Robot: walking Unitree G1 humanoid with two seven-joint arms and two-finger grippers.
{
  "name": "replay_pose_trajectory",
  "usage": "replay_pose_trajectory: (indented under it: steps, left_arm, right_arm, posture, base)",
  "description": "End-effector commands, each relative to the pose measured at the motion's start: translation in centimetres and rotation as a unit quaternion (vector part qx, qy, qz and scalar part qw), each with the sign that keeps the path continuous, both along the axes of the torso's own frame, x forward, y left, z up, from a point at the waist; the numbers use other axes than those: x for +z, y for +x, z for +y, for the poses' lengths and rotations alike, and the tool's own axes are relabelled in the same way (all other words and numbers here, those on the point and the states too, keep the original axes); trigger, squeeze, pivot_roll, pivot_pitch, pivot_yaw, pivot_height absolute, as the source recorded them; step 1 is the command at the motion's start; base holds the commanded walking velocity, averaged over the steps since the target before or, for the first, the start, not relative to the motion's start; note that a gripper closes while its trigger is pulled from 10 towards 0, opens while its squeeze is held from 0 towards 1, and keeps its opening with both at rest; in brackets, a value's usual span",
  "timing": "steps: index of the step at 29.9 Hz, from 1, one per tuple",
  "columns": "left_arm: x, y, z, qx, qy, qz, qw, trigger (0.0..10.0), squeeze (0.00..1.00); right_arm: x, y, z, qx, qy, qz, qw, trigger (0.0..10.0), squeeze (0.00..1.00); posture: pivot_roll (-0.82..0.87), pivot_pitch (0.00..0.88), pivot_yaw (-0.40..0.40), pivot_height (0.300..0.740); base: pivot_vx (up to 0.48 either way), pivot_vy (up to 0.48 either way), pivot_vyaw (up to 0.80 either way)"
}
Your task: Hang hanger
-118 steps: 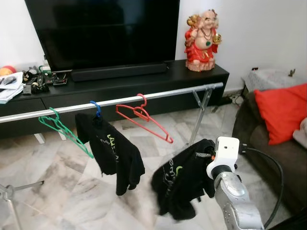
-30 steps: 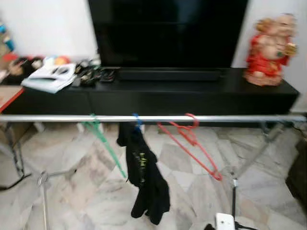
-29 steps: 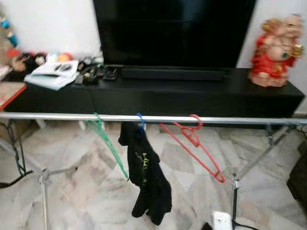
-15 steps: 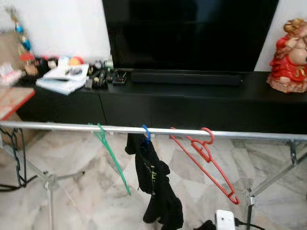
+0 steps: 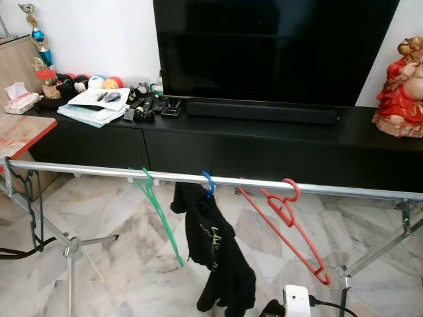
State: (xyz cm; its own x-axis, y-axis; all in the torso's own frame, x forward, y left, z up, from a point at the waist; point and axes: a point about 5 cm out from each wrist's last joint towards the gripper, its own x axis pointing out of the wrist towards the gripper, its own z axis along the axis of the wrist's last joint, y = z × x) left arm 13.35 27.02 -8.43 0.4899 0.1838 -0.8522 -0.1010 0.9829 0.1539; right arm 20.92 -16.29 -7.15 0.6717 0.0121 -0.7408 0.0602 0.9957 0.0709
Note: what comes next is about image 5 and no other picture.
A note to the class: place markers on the green plastic hanger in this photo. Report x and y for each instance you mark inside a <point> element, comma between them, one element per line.
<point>162,218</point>

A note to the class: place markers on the red plastic hanger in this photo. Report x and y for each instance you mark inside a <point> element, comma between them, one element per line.
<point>284,211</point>

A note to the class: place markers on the blue plastic hanger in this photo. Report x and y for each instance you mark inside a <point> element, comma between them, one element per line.
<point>209,179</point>

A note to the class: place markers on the black shirt with green logo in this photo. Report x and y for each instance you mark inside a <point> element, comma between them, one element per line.
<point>211,244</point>

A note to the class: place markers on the low black TV cabinet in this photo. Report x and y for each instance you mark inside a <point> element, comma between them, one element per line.
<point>264,152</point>

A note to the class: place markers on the black soundbar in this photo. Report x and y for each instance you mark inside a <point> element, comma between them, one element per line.
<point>264,112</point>

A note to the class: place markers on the silver metal clothes rack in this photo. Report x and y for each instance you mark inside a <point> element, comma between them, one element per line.
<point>92,170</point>

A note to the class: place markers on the red laughing Buddha statue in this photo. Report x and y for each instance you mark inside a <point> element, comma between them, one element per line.
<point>396,99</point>

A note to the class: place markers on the large black television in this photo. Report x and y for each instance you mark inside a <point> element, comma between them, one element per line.
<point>277,46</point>

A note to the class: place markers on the stack of white papers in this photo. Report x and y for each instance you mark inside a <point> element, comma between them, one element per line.
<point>92,109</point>

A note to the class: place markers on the orange ball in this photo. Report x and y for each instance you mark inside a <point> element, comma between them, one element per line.
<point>112,82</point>

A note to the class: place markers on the white ball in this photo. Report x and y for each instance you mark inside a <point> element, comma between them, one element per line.
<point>96,81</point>

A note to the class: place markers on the jar with red lid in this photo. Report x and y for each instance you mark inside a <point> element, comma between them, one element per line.
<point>46,82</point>

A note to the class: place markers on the pink tissue pack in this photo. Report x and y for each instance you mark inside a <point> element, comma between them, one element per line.
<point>20,102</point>

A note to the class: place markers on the blue and gold trophy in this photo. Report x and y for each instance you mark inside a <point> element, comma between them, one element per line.
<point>43,49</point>

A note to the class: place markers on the light wooden sideboard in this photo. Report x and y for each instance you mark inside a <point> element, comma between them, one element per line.
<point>16,63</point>

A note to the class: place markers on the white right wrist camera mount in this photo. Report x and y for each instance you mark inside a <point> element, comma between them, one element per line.
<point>297,302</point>

